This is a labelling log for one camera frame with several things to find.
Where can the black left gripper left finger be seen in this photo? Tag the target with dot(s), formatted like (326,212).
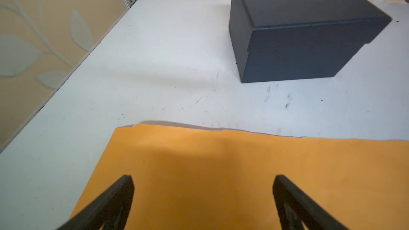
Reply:
(109,211)

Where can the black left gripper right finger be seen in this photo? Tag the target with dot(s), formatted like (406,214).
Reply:
(297,211)

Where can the orange wrapping paper sheet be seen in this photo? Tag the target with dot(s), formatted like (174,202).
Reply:
(191,179)

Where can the dark navy gift box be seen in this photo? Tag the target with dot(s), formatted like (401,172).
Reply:
(276,40)

